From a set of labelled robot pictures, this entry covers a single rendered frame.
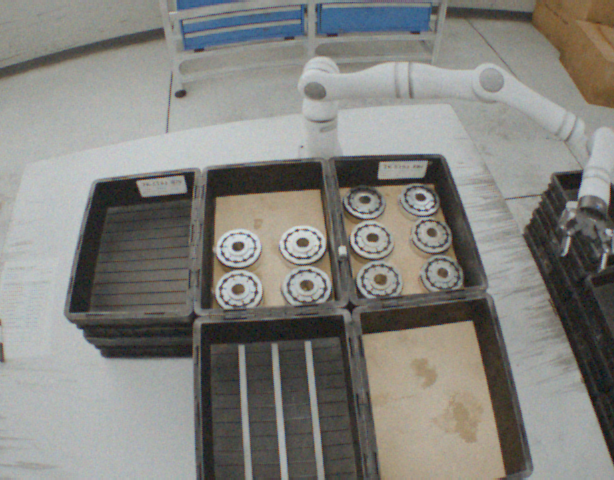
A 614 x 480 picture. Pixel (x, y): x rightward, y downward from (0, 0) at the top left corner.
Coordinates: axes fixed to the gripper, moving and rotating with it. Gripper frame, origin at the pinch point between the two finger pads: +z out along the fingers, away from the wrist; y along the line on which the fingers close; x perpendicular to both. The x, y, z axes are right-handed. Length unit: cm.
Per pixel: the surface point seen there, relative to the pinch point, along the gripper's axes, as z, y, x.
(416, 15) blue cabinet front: -180, -85, 109
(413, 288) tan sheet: 13.5, -32.5, 18.1
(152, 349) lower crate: 51, -80, 17
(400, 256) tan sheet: 7.0, -38.2, 19.9
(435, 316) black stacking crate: 19.3, -25.8, 12.0
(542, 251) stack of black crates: -44, 14, 87
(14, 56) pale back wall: -71, -373, 116
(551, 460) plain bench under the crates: 38.4, 17.2, 24.2
